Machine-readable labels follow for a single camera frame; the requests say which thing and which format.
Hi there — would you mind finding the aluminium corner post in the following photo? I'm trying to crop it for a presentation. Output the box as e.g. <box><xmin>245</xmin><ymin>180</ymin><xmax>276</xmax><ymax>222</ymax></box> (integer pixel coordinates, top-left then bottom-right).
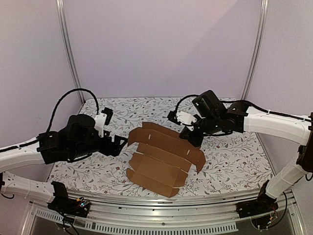
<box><xmin>241</xmin><ymin>0</ymin><xmax>269</xmax><ymax>100</ymax></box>
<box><xmin>55</xmin><ymin>0</ymin><xmax>85</xmax><ymax>103</ymax></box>

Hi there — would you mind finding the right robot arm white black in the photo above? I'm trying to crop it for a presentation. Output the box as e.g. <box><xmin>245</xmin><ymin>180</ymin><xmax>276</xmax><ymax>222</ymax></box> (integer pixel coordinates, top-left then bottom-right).
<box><xmin>174</xmin><ymin>90</ymin><xmax>313</xmax><ymax>213</ymax></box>

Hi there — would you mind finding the curved aluminium rail base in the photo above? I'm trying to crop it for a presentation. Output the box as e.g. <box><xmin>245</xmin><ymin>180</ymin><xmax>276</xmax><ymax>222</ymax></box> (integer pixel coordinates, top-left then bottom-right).
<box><xmin>21</xmin><ymin>190</ymin><xmax>306</xmax><ymax>235</ymax></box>

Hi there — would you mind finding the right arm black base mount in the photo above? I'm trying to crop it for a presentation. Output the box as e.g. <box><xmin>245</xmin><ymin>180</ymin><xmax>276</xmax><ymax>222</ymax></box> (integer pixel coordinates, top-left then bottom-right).
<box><xmin>236</xmin><ymin>180</ymin><xmax>278</xmax><ymax>230</ymax></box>

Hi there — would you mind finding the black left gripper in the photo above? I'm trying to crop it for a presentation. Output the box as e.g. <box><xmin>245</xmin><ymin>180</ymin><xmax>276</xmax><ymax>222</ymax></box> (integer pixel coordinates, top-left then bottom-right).
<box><xmin>70</xmin><ymin>131</ymin><xmax>128</xmax><ymax>159</ymax></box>

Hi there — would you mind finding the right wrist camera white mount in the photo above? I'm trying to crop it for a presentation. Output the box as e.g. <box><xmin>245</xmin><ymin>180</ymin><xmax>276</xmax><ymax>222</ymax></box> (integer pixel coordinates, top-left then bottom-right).
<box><xmin>167</xmin><ymin>111</ymin><xmax>198</xmax><ymax>127</ymax></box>

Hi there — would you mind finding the brown cardboard box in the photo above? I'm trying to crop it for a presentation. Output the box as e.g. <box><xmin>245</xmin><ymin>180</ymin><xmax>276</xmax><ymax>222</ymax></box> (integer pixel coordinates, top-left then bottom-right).
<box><xmin>126</xmin><ymin>122</ymin><xmax>206</xmax><ymax>198</ymax></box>

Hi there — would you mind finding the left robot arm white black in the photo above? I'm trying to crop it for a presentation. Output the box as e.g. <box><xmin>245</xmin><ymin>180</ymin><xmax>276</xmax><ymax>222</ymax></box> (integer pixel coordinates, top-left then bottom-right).
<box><xmin>0</xmin><ymin>114</ymin><xmax>128</xmax><ymax>212</ymax></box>

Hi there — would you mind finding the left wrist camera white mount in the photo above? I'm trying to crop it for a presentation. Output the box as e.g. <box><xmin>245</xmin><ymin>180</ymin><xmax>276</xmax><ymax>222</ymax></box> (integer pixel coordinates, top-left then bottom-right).
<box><xmin>94</xmin><ymin>107</ymin><xmax>113</xmax><ymax>138</ymax></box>

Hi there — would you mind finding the black camera cable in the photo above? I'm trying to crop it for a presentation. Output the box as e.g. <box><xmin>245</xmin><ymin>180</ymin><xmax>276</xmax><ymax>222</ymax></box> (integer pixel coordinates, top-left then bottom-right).
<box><xmin>175</xmin><ymin>94</ymin><xmax>201</xmax><ymax>113</ymax></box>
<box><xmin>46</xmin><ymin>88</ymin><xmax>100</xmax><ymax>133</ymax></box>

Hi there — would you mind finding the left aluminium corner post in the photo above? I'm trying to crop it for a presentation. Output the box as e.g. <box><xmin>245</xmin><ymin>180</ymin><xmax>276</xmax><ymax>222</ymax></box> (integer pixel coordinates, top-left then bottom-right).
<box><xmin>55</xmin><ymin>0</ymin><xmax>85</xmax><ymax>103</ymax></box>

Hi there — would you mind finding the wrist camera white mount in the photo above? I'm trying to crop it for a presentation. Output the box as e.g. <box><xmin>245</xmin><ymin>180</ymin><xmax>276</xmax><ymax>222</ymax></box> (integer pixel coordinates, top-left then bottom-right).
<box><xmin>94</xmin><ymin>107</ymin><xmax>113</xmax><ymax>138</ymax></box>
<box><xmin>167</xmin><ymin>111</ymin><xmax>198</xmax><ymax>127</ymax></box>

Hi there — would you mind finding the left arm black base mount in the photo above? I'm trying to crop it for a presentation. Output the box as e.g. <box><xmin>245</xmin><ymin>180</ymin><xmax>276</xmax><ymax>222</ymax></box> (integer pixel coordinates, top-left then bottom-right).
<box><xmin>47</xmin><ymin>181</ymin><xmax>91</xmax><ymax>218</ymax></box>

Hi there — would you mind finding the black left camera cable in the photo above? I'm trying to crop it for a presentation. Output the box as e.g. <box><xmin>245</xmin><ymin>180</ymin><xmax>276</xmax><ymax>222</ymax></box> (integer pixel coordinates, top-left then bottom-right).
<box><xmin>46</xmin><ymin>88</ymin><xmax>100</xmax><ymax>133</ymax></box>

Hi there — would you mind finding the black right camera cable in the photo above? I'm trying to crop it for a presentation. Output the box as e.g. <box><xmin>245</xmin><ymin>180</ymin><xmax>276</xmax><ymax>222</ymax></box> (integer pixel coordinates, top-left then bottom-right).
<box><xmin>175</xmin><ymin>94</ymin><xmax>201</xmax><ymax>113</ymax></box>

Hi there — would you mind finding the right aluminium corner post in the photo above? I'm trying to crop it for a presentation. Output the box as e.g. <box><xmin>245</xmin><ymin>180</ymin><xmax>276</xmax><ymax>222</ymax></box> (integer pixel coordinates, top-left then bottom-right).
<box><xmin>241</xmin><ymin>0</ymin><xmax>269</xmax><ymax>100</ymax></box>

